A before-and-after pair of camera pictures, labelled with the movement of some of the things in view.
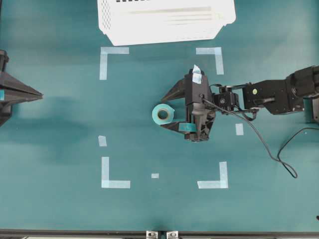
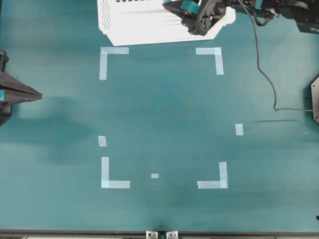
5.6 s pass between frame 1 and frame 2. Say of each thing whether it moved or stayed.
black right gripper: moved
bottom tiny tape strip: stayed
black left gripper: stayed
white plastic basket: stayed
